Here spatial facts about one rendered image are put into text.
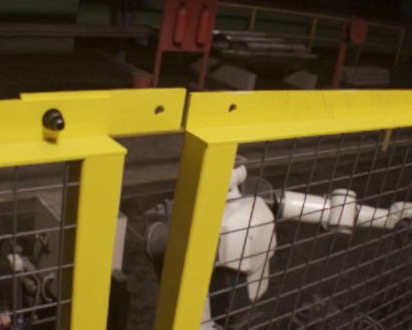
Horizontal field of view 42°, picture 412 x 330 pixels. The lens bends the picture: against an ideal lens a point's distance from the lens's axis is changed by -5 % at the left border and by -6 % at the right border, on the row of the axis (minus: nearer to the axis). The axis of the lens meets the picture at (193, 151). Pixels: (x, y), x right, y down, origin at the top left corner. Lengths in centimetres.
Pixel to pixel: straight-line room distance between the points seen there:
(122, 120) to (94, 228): 13
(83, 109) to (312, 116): 38
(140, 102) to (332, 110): 35
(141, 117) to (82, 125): 8
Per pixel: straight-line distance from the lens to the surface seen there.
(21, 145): 59
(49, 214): 231
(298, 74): 1021
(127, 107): 65
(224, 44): 953
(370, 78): 1239
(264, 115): 78
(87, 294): 67
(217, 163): 69
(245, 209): 148
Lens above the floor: 202
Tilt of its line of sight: 20 degrees down
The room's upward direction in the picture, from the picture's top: 10 degrees clockwise
